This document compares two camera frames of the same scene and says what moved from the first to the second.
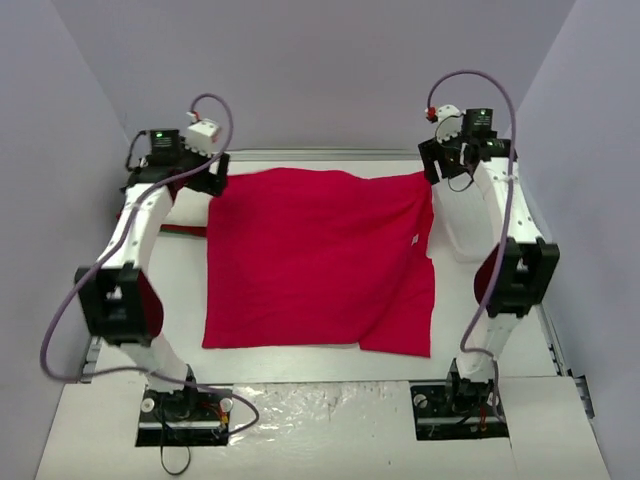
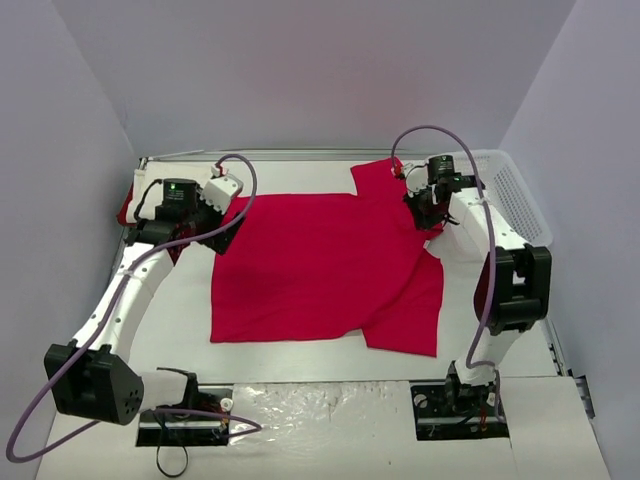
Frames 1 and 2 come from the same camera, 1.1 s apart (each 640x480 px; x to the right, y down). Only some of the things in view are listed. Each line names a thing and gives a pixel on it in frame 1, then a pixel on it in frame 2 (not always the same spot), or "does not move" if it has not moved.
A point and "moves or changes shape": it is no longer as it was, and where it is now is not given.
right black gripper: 435,163 to 422,210
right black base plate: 448,410 does not move
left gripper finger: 218,181 to 221,242
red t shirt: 320,257 moves or changes shape
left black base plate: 192,416 does not move
